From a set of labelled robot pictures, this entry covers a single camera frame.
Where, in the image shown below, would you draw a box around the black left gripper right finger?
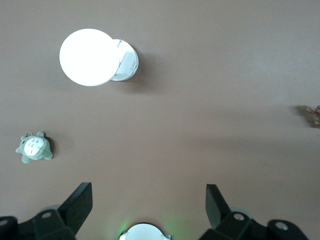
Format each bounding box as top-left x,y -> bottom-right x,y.
199,184 -> 270,240

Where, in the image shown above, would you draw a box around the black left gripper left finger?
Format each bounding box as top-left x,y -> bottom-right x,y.
17,182 -> 94,240

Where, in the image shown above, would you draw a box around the brown lion statue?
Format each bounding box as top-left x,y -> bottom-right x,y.
306,104 -> 320,128

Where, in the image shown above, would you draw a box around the white round plate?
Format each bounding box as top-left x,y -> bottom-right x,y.
59,28 -> 140,88

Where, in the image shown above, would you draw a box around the grey green plush keychain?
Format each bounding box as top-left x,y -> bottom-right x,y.
15,131 -> 54,164

